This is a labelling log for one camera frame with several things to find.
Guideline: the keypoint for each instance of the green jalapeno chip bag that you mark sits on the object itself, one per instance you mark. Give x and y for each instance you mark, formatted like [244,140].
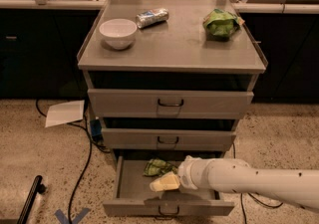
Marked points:
[158,167]

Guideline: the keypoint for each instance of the grey middle drawer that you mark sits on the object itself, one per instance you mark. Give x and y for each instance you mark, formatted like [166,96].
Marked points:
[167,139]

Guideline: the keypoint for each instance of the blue power box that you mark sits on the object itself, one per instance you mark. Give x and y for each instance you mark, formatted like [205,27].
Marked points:
[96,129]

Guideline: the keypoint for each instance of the dark counter cabinets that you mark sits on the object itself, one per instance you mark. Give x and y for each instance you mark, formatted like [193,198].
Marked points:
[39,47]

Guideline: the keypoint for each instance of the grey drawer cabinet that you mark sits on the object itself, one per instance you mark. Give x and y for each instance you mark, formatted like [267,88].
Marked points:
[175,55]

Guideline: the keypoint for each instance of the grey bottom drawer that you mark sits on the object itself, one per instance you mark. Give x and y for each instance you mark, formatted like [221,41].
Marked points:
[133,196]

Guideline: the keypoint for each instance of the grey drawer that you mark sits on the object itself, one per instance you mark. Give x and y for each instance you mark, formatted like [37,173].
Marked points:
[133,196]
[169,104]
[167,139]

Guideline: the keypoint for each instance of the white ceramic bowl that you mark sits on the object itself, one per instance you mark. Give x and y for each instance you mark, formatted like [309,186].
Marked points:
[118,33]

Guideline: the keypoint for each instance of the crumpled green chip bag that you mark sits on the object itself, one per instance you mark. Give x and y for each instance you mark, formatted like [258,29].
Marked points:
[221,24]

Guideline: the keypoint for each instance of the crushed silver blue can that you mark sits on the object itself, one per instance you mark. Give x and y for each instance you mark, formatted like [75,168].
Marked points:
[151,17]

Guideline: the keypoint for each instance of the black bar handle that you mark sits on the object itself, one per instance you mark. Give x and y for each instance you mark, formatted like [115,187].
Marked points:
[37,188]

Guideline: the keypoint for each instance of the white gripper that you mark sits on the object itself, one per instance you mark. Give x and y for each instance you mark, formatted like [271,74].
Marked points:
[187,174]

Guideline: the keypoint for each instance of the grey top drawer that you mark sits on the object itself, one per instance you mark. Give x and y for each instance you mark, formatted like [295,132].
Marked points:
[169,104]

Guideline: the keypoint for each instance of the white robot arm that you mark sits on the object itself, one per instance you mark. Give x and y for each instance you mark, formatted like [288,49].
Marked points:
[299,188]

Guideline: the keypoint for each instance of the white paper sheet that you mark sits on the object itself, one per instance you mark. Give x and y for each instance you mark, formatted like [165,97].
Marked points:
[64,113]

